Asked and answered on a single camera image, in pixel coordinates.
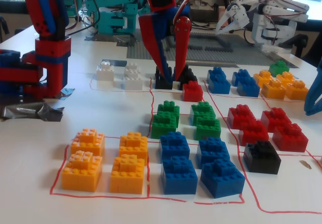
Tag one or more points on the blue robot gripper tip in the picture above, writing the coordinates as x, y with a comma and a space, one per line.
314, 95

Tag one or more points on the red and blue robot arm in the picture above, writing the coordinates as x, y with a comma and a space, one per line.
51, 58

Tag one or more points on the red lego block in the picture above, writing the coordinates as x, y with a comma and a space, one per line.
254, 136
240, 115
275, 118
290, 139
192, 93

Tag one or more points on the black lego block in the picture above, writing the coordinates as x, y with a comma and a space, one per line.
262, 159
158, 72
190, 75
162, 84

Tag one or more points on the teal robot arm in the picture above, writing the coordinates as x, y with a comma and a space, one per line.
73, 0
113, 17

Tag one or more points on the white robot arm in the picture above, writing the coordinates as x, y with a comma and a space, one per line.
271, 25

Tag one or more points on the white lego block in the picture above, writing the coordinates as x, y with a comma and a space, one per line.
132, 69
105, 79
133, 83

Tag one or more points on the blue lego block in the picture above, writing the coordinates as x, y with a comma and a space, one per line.
179, 180
222, 182
215, 72
220, 86
211, 149
173, 146
241, 75
249, 89

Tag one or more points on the orange lego block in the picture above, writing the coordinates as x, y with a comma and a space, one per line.
133, 144
273, 90
128, 178
81, 176
285, 76
88, 142
262, 76
296, 91

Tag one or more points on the silver duct tape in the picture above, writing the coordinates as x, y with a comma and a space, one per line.
30, 110

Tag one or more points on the grey lego baseplate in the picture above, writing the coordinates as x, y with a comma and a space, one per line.
246, 53

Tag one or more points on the small brown scrap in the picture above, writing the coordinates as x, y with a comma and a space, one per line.
305, 164

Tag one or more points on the green lego block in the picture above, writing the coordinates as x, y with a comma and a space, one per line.
168, 107
163, 128
208, 131
201, 109
278, 68

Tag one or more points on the blue red gripper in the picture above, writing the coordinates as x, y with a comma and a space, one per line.
154, 36

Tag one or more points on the grey lego brick frame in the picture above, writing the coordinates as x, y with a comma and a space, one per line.
221, 45

